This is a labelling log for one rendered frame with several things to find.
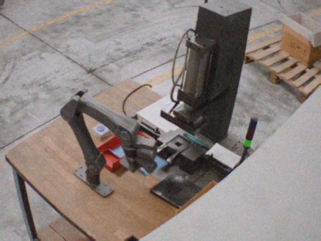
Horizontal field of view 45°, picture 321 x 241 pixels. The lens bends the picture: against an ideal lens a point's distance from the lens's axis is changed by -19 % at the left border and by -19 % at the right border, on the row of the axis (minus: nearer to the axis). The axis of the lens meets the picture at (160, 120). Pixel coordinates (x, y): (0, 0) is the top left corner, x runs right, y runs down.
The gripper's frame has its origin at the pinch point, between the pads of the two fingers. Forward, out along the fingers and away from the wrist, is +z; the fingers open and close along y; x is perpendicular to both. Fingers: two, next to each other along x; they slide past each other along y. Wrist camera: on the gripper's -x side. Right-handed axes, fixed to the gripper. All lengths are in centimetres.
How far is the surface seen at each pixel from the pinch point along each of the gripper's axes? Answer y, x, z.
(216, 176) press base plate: 24.5, -20.3, 22.4
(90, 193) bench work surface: -21.4, 9.3, 3.4
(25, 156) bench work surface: -32, 47, 0
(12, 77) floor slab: 28, 238, 131
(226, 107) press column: 51, -6, 12
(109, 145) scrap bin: 4.2, 23.8, 11.9
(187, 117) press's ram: 27.3, -3.5, -6.5
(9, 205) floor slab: -64, 95, 86
